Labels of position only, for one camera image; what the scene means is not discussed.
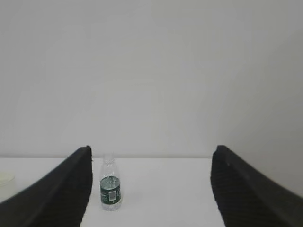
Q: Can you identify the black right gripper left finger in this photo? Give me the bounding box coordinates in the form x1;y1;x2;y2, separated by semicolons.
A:
0;146;93;227

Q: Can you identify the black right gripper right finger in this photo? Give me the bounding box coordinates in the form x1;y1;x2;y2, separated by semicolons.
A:
210;145;303;227

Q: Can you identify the clear water bottle green label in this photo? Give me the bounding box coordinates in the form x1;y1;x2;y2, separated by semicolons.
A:
99;153;122;211

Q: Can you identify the white paper cup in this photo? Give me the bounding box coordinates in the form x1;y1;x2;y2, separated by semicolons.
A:
0;172;16;202

